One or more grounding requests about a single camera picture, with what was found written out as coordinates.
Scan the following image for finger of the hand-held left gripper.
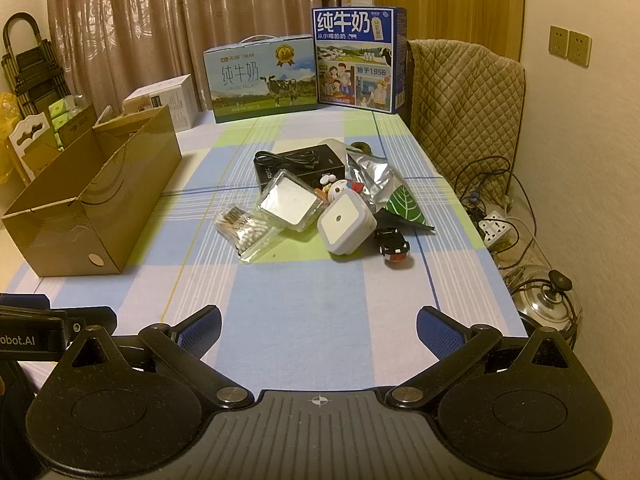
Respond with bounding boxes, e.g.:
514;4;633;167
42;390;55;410
0;306;119;350
0;292;54;312

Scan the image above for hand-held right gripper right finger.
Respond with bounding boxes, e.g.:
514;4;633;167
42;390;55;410
387;305;576;409

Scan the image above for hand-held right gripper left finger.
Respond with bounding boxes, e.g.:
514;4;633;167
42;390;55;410
57;304;253;409

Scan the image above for black toy car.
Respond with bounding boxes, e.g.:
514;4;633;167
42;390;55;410
374;227;412;266

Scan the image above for long cardboard box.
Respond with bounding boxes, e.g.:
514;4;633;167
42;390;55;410
1;105;183;278

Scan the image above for cotton swab pack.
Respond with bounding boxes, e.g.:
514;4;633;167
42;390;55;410
214;202;281;263

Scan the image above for white square night light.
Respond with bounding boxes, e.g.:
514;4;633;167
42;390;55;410
316;195;377;257

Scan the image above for clear plastic mirror case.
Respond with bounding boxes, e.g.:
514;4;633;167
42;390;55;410
255;169;325;232

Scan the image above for silver foil pouch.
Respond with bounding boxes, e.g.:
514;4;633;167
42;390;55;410
346;152;436;235

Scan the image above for Doraemon red toy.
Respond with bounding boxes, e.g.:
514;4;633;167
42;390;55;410
315;174;366;206

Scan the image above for black cable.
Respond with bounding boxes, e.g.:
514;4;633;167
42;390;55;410
254;150;318;173

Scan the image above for black product box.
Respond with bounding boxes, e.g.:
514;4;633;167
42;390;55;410
252;143;347;192

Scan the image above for clear plastic cup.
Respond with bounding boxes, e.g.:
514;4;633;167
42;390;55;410
320;138;361;161

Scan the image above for white power strip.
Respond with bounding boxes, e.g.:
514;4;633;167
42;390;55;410
477;209;516;251

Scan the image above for open brown carton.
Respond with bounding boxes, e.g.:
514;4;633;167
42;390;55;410
5;102;98;181

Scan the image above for yellow plastic bag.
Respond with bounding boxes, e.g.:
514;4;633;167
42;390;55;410
0;92;21;186

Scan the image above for stack of green packets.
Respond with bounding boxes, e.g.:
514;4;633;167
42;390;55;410
47;100;81;148

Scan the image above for white printed box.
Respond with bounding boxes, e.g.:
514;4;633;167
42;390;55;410
122;74;201;133

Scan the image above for beige quilted chair cover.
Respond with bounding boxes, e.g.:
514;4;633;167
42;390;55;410
407;39;526;193

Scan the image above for black folding cart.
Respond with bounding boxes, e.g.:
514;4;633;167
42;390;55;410
1;12;71;121

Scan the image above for light blue milk carton box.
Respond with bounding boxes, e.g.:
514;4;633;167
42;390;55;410
202;34;319;125

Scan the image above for dark blue milk carton box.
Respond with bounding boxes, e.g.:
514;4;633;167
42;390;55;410
311;6;412;115

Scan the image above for brown sheer curtain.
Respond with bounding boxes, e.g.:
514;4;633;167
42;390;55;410
45;0;346;111

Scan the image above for black power cord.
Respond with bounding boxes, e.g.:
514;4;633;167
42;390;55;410
452;155;523;211

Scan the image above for beige wall socket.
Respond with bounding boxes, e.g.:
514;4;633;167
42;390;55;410
568;31;592;67
548;25;571;56

